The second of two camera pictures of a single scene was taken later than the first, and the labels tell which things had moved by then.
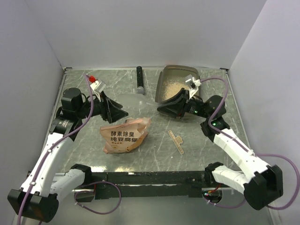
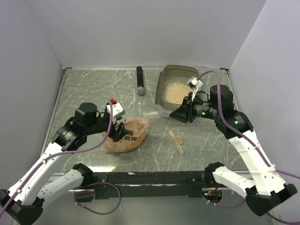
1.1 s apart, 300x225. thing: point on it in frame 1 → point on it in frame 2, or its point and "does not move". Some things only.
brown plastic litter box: (171, 79) does not move
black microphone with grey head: (140, 89) does not move
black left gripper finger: (114, 113) → (121, 133)
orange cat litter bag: (123, 137) does not move
